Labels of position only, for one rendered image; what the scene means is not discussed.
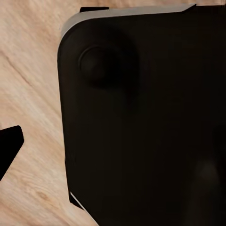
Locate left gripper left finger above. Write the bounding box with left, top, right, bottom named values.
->
left=0, top=125, right=24, bottom=181

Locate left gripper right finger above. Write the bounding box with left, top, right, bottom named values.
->
left=211, top=124, right=226, bottom=162

